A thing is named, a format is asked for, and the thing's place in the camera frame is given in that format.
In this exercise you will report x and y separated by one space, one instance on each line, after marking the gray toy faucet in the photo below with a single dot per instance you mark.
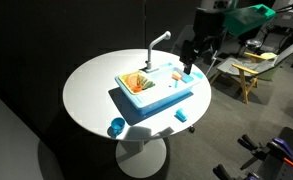
151 55

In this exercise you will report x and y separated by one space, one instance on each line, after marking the green toy plate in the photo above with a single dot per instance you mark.
147 83

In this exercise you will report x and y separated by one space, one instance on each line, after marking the light blue toy sink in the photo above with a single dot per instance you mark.
159 98

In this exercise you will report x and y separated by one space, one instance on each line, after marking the silver round metal disc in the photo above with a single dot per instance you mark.
253 43

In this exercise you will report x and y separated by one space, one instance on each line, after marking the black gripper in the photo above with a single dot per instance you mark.
207 28

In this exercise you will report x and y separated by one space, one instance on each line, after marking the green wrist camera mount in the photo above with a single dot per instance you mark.
249 18

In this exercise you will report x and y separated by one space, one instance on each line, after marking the wooden gray fabric lounge chair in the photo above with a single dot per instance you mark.
246 68

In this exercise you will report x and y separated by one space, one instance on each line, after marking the black caster wheel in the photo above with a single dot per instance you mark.
192 129

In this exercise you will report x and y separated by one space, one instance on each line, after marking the orange toy plate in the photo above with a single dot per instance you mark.
132 80

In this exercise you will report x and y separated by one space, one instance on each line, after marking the purple clamp orange tip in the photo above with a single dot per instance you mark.
284 150

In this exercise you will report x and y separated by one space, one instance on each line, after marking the black perforated board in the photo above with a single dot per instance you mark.
286 171

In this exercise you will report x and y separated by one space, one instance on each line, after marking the small blue toy cup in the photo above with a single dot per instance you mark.
181 114

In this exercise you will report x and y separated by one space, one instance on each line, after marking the cream toy plate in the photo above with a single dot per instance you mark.
140 80

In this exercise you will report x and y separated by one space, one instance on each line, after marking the small orange toy cup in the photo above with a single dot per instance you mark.
137 89

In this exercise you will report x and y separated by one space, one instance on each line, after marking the dark gray chair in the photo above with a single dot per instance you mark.
184 33

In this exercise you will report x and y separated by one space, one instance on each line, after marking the white table pedestal base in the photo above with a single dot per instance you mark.
141 156

